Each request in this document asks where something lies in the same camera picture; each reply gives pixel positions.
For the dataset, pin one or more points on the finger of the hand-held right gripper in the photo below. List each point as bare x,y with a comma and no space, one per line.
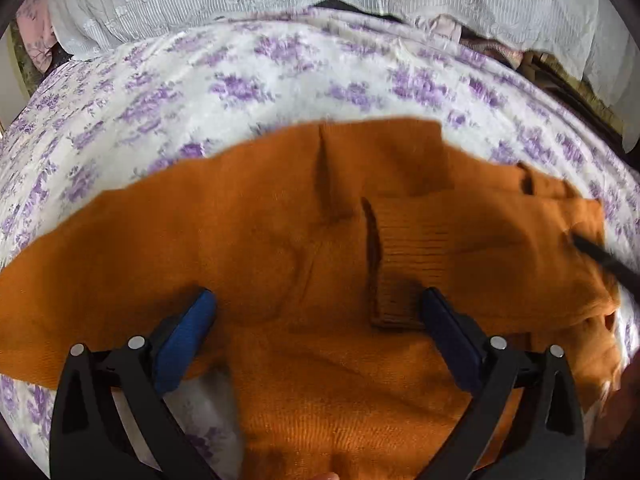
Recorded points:
607,265

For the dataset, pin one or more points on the dark cloth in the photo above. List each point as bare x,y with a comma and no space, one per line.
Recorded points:
350,9

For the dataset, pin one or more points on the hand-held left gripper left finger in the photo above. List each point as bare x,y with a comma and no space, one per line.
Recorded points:
185,340

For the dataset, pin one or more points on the purple floral bedspread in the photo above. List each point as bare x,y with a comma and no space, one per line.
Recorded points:
200,95

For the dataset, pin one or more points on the pink floral cloth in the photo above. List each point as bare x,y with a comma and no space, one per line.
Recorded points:
35,35

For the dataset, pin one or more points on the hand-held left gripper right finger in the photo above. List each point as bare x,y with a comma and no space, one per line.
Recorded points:
450,340

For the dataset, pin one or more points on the pink patterned pillow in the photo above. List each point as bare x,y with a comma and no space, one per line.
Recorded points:
500,50

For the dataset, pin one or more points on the orange knit sweater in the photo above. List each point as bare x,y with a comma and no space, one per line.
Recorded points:
300,260

